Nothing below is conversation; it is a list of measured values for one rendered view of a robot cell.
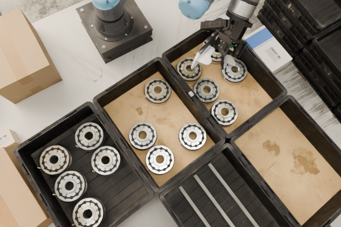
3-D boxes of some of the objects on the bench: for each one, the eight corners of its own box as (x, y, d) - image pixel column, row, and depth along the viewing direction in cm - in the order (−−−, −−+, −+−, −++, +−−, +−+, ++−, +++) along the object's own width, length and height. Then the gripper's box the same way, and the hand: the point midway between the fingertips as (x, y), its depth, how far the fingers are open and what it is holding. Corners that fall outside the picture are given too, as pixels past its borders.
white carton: (238, 47, 135) (243, 37, 127) (257, 35, 138) (264, 25, 129) (264, 80, 130) (272, 72, 122) (283, 67, 133) (293, 59, 124)
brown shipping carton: (-11, 49, 129) (-34, 30, 113) (35, 29, 133) (19, 7, 118) (14, 104, 121) (-6, 91, 106) (62, 80, 126) (49, 64, 111)
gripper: (227, 17, 75) (198, 80, 84) (269, 26, 87) (239, 79, 97) (207, 4, 80) (181, 65, 90) (249, 13, 92) (223, 66, 102)
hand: (206, 68), depth 95 cm, fingers open, 14 cm apart
